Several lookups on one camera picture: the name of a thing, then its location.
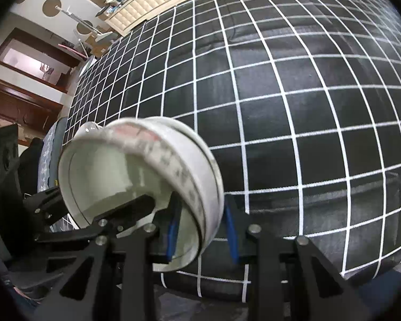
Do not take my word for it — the white floral ceramic plate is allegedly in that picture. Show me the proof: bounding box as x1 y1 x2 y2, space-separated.
73 122 102 139

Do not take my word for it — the dark wooden door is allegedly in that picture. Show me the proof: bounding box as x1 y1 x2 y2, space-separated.
0 80 63 133

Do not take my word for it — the black white grid tablecloth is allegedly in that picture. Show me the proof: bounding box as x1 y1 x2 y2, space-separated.
63 0 401 283

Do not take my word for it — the white floral ceramic bowl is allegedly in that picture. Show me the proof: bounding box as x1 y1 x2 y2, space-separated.
58 117 225 273

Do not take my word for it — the grey patterned sofa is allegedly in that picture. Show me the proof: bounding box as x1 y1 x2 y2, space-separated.
37 117 67 193

